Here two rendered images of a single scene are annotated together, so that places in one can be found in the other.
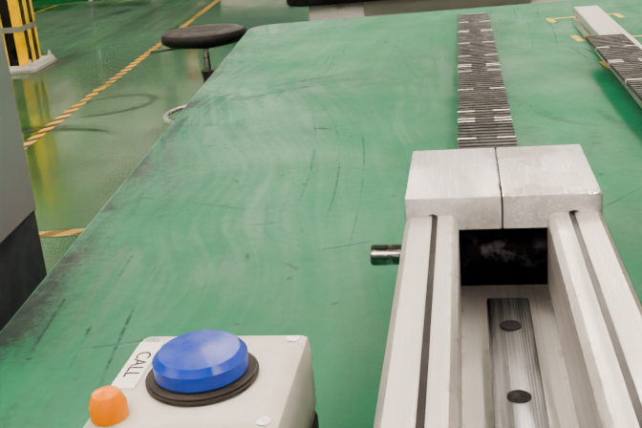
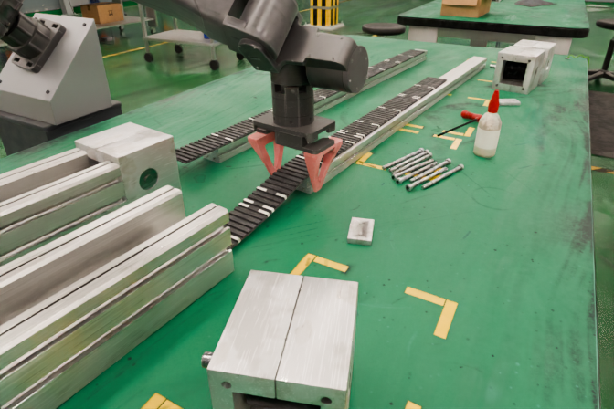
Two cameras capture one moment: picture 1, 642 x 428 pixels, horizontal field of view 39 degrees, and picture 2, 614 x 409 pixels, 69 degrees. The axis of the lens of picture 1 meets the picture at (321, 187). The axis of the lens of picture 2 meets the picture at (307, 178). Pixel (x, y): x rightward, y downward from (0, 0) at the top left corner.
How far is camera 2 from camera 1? 0.58 m
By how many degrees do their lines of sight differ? 25
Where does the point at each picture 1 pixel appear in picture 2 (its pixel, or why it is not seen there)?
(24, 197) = (103, 100)
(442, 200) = (81, 144)
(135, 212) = (132, 117)
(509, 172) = (122, 141)
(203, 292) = not seen: hidden behind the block
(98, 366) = not seen: hidden behind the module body
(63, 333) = (36, 155)
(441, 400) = not seen: outside the picture
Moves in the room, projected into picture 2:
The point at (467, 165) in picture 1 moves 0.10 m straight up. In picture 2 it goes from (122, 133) to (108, 63)
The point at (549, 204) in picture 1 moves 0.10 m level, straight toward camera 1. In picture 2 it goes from (106, 157) to (24, 185)
